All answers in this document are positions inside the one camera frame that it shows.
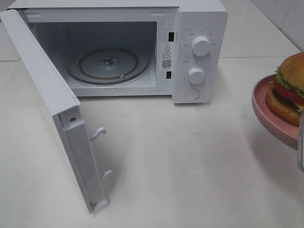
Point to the white microwave oven body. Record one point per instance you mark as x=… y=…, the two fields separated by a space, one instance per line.
x=163 y=29

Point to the white microwave knob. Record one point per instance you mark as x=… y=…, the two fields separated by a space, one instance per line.
x=201 y=45
x=196 y=75

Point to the pink plate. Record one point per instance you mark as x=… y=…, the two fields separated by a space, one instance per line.
x=282 y=130

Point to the glass microwave turntable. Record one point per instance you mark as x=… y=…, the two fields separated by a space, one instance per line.
x=109 y=66

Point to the burger with lettuce tomato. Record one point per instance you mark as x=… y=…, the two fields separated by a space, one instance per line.
x=285 y=97

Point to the white round door-release button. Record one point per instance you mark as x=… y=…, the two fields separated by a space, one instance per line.
x=192 y=94

